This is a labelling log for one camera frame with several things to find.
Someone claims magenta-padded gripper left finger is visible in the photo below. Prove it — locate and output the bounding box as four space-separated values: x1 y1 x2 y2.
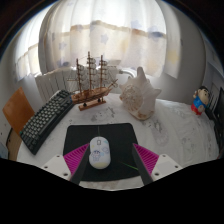
41 143 92 186

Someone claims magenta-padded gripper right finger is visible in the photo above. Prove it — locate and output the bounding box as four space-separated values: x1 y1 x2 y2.
131 143 184 186

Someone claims white cartoon-print computer mouse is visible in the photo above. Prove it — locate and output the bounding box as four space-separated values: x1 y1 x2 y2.
88 136 112 170

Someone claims black mouse pad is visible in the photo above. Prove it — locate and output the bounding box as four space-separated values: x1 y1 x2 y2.
62 122 140 183

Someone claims white printed tablecloth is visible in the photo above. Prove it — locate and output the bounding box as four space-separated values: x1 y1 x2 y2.
16 92 221 191

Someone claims black keyboard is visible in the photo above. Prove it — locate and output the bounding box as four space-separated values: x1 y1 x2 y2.
19 89 75 156

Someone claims large white conch shell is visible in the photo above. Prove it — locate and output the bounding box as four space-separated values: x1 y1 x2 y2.
118 66 162 121

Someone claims wooden model sailing ship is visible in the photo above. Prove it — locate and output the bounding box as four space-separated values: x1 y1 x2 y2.
66 50 119 112

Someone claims orange wooden chair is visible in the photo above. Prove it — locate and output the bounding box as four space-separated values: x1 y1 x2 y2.
2 87 36 162

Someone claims cartoon boy figurine clock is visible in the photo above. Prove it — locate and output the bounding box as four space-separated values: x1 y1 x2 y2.
190 85 212 116

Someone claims white radiator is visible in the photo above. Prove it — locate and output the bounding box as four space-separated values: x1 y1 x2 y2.
34 64 134 103

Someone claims white shelf unit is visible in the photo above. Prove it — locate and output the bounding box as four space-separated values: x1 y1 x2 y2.
201 33 224 98

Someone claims sheer white curtain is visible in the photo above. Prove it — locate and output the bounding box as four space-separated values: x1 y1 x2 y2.
14 0 183 81

